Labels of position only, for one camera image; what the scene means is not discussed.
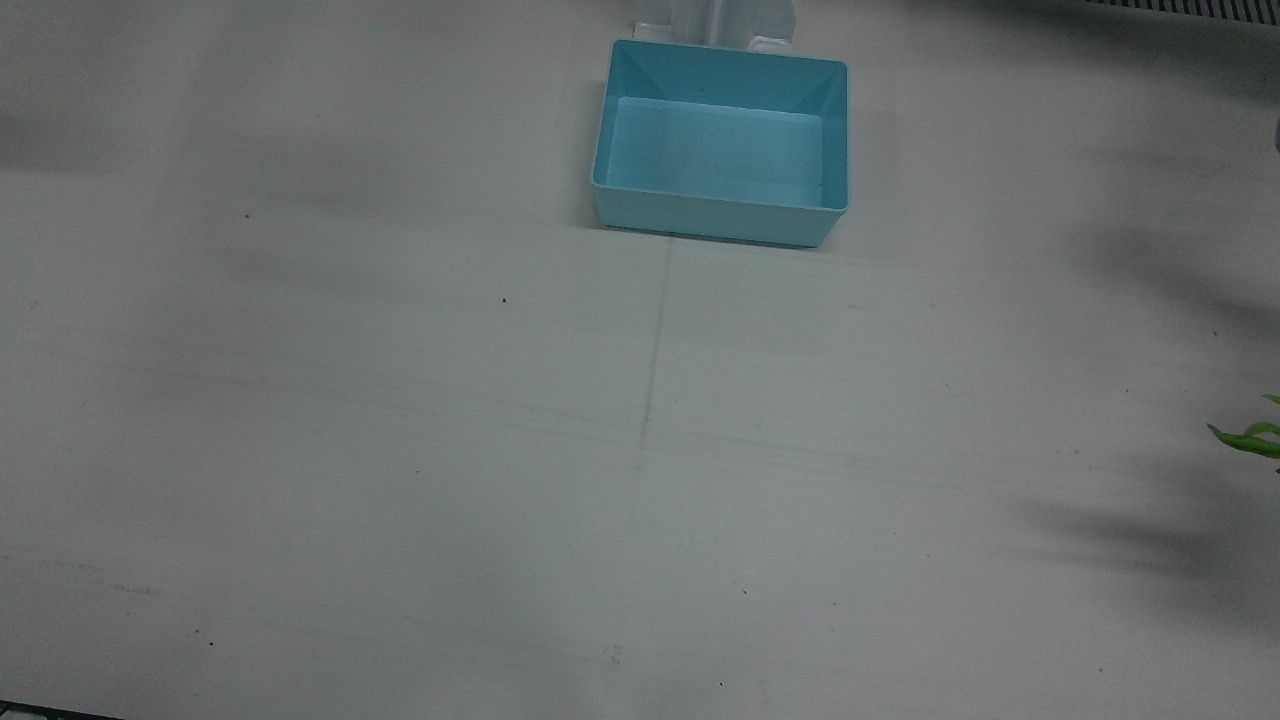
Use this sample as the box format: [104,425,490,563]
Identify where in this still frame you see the red dragon fruit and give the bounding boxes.
[1207,393,1280,461]

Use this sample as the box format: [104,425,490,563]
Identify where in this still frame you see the light blue plastic bin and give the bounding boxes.
[591,38,851,249]

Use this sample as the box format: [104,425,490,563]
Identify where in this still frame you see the grey ribbed panel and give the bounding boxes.
[1085,0,1280,19]

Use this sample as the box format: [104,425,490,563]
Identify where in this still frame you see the white robot mount stand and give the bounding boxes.
[632,0,798,53]

